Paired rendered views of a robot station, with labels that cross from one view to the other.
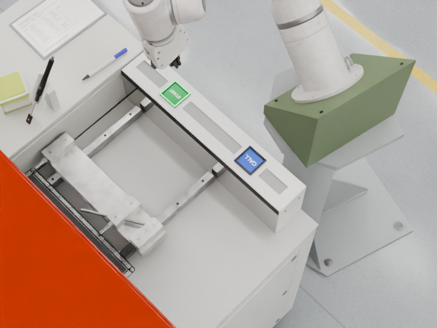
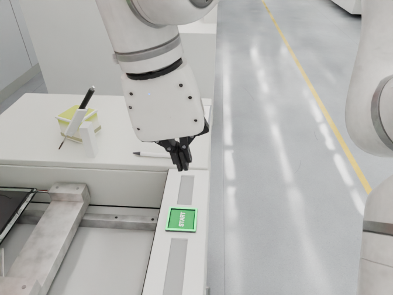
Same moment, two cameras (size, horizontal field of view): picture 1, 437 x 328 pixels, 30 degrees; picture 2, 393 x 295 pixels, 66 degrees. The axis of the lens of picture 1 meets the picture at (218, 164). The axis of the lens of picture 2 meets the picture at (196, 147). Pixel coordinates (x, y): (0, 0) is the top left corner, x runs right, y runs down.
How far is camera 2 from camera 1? 1.55 m
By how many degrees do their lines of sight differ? 40
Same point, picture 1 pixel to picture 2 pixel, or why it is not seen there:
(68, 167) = (55, 212)
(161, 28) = (115, 11)
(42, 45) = not seen: hidden behind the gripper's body
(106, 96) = (147, 188)
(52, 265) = not seen: outside the picture
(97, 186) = (44, 245)
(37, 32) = not seen: hidden behind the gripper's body
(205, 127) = (167, 280)
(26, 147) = (41, 165)
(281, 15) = (380, 205)
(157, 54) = (127, 95)
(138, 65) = (185, 175)
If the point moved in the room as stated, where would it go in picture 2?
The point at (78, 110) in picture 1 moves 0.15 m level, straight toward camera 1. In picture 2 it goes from (108, 174) to (57, 216)
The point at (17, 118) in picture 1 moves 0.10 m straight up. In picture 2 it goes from (65, 144) to (54, 109)
